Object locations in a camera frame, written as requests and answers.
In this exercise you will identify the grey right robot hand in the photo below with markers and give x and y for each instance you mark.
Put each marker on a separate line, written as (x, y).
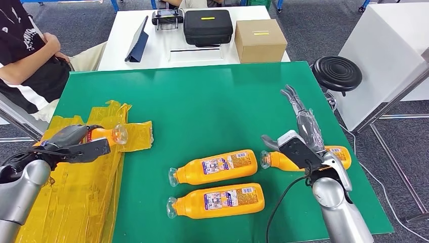
(310, 127)

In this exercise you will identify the person's hand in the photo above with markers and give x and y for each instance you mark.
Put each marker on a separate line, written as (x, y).
(52, 42)

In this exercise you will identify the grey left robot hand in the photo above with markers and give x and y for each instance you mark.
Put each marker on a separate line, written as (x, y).
(67, 135)

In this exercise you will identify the orange detergent bottle clear cap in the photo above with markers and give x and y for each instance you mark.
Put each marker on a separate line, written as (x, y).
(191, 204)
(191, 172)
(104, 134)
(280, 161)

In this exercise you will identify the person's forearm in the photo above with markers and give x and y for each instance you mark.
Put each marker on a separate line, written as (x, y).
(26, 63)

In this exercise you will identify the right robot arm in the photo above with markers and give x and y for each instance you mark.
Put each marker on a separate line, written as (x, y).
(338, 218)

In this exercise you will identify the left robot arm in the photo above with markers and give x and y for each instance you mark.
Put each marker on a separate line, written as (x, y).
(20, 194)

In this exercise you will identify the clear plastic film wrap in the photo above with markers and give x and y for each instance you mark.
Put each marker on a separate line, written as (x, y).
(310, 129)

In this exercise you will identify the person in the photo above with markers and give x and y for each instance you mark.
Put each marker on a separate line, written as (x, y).
(50, 80)
(194, 3)

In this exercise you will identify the black round stool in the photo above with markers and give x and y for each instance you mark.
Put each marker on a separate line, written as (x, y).
(336, 72)

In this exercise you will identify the yellow taped plastic sheet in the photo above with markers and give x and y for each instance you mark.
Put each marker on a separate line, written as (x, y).
(77, 201)

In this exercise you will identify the blue metal leg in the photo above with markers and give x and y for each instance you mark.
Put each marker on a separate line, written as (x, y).
(115, 6)
(153, 4)
(279, 5)
(364, 5)

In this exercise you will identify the blue folio tablet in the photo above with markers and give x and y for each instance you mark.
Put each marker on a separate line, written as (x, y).
(139, 42)

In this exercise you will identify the cardboard box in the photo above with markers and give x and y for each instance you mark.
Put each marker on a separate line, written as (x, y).
(259, 47)

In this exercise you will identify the white cabinet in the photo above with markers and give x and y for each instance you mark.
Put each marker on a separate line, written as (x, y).
(378, 57)

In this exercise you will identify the white table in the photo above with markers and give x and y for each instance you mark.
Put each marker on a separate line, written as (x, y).
(157, 43)

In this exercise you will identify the black remote controller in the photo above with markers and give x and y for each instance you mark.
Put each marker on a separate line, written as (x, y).
(167, 15)

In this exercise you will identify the green plastic crate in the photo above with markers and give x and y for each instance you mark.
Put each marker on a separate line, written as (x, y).
(258, 3)

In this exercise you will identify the black carrying case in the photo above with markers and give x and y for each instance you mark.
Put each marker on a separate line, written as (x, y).
(207, 30)

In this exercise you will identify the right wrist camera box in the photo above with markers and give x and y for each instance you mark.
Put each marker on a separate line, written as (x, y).
(298, 151)

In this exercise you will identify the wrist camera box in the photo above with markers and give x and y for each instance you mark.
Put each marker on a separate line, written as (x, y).
(298, 151)
(90, 151)

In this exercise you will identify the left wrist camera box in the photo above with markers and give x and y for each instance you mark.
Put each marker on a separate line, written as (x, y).
(90, 151)

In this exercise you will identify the silver metal frame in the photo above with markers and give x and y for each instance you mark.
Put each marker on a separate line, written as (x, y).
(395, 99)
(20, 120)

